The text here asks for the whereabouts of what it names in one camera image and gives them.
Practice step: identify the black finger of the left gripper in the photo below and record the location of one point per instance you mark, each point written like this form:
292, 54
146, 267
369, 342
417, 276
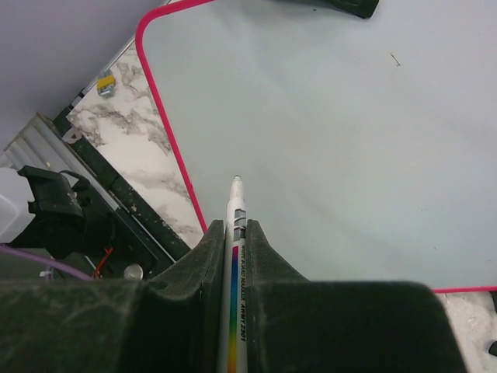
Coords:
363, 9

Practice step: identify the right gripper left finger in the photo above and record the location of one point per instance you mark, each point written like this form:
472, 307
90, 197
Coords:
168, 324

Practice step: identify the yellow metal small block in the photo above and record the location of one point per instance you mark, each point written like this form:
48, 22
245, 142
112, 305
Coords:
106, 83

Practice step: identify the white whiteboard marker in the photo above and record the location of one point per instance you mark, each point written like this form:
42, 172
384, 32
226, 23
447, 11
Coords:
232, 347

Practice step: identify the aluminium extrusion rail left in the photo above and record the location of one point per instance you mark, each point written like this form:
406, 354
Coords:
38, 145

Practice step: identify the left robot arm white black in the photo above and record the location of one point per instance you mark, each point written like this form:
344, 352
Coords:
100, 216

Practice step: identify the black mounting base rail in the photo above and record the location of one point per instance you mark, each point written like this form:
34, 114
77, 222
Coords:
164, 244

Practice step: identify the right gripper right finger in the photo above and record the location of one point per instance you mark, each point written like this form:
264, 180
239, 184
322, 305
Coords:
298, 325

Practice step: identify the pink-framed whiteboard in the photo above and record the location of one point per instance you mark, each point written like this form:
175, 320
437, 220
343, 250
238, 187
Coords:
366, 147

